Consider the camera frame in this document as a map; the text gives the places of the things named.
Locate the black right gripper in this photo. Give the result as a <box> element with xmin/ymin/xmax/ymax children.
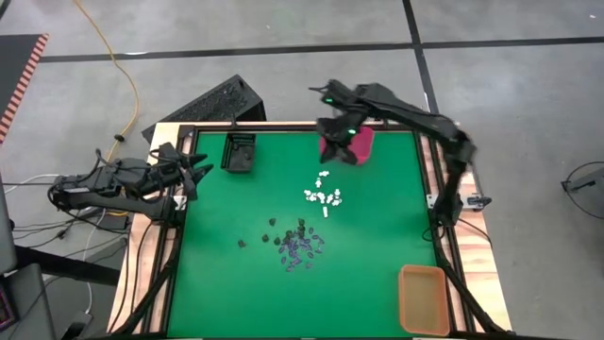
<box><xmin>316</xmin><ymin>115</ymin><xmax>362</xmax><ymax>165</ymax></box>

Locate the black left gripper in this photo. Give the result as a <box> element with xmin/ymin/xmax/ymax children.
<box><xmin>153</xmin><ymin>144</ymin><xmax>214</xmax><ymax>199</ymax></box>

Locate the pink plastic bin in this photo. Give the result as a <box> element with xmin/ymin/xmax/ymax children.
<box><xmin>318</xmin><ymin>126</ymin><xmax>377</xmax><ymax>166</ymax></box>

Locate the black slotted plastic basket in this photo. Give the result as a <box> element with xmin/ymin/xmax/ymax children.
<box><xmin>220</xmin><ymin>132</ymin><xmax>259</xmax><ymax>175</ymax></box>

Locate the black perforated computer case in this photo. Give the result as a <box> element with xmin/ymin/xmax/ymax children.
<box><xmin>141</xmin><ymin>74</ymin><xmax>268</xmax><ymax>144</ymax></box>

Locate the black cart leg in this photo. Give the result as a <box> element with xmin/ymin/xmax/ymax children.
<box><xmin>13</xmin><ymin>245</ymin><xmax>123</xmax><ymax>287</ymax></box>

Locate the orange plastic bin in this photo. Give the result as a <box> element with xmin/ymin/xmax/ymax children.
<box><xmin>398</xmin><ymin>263</ymin><xmax>451</xmax><ymax>337</ymax></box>

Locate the wooden table board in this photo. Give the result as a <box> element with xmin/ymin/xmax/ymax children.
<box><xmin>107</xmin><ymin>121</ymin><xmax>514</xmax><ymax>334</ymax></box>

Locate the black mat orange striped edge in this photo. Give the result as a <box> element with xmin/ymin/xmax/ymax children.
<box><xmin>0</xmin><ymin>32</ymin><xmax>50</xmax><ymax>145</ymax></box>

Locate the grey cart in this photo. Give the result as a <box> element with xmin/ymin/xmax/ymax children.
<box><xmin>0</xmin><ymin>174</ymin><xmax>60</xmax><ymax>340</ymax></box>

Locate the black table frame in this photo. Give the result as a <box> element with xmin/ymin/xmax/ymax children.
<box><xmin>159</xmin><ymin>123</ymin><xmax>454</xmax><ymax>339</ymax></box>

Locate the black diagonal frame strut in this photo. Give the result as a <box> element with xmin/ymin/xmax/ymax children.
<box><xmin>431</xmin><ymin>230</ymin><xmax>509</xmax><ymax>334</ymax></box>
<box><xmin>112</xmin><ymin>226</ymin><xmax>185</xmax><ymax>335</ymax></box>

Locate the yellow floor cable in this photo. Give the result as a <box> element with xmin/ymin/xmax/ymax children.
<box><xmin>73</xmin><ymin>0</ymin><xmax>142</xmax><ymax>162</ymax></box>

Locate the silver mounting bracket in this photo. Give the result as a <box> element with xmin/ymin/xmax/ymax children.
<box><xmin>427</xmin><ymin>193</ymin><xmax>493</xmax><ymax>212</ymax></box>

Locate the white floor cable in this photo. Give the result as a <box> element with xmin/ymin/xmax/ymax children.
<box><xmin>82</xmin><ymin>207</ymin><xmax>108</xmax><ymax>315</ymax></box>

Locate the black floor cable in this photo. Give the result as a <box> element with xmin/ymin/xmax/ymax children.
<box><xmin>11</xmin><ymin>207</ymin><xmax>131</xmax><ymax>249</ymax></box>

